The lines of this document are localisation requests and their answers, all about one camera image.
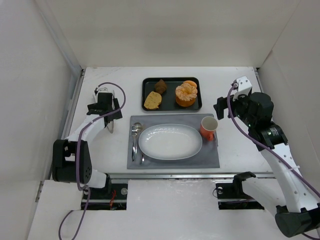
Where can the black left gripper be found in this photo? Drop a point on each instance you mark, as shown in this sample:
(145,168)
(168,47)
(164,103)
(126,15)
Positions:
(116,109)

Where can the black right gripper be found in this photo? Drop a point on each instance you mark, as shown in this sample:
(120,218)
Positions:
(221,107)

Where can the metal serving tongs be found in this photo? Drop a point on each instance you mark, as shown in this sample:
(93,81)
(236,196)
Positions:
(110,127)

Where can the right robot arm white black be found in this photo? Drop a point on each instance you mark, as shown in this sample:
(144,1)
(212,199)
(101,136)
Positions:
(300,213)

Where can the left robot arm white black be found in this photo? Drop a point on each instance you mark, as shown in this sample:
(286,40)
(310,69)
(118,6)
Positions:
(71,159)

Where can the yellow bread slice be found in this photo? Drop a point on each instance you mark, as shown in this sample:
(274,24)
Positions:
(153,101)

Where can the orange mug white inside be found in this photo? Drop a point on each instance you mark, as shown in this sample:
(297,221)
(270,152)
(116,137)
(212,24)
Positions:
(208,127)

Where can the large sugared orange bun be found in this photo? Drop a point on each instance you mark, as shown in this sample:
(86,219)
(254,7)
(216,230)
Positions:
(185,95)

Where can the silver spoon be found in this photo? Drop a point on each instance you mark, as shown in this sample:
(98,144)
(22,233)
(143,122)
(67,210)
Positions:
(135,130)

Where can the black rectangular tray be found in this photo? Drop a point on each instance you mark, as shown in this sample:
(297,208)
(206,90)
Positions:
(168,103)

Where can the grey cloth placemat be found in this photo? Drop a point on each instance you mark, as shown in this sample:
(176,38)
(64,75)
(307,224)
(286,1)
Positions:
(206,158)

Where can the white oval plate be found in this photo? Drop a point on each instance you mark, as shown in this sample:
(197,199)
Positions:
(170,142)

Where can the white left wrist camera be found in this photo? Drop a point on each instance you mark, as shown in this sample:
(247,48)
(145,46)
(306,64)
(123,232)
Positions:
(102,90)

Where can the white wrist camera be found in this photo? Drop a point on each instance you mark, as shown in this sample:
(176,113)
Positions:
(102,90)
(243,85)

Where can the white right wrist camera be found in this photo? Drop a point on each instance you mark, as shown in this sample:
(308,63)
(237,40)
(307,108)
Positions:
(243,85)

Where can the metal rail table front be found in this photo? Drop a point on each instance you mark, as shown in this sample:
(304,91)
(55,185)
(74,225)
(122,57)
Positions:
(179,175)

